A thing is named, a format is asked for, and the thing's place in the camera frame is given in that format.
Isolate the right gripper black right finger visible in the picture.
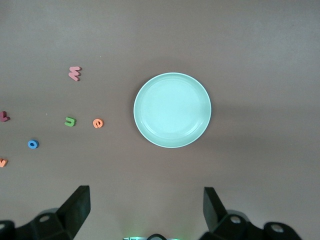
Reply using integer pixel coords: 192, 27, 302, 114
199, 187, 303, 240

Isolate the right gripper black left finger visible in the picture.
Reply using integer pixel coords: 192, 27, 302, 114
0, 185, 91, 240

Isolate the pinkish red letter w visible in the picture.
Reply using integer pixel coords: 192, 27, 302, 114
68, 66, 82, 82

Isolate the light green round plate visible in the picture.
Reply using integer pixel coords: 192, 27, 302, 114
133, 72, 212, 149

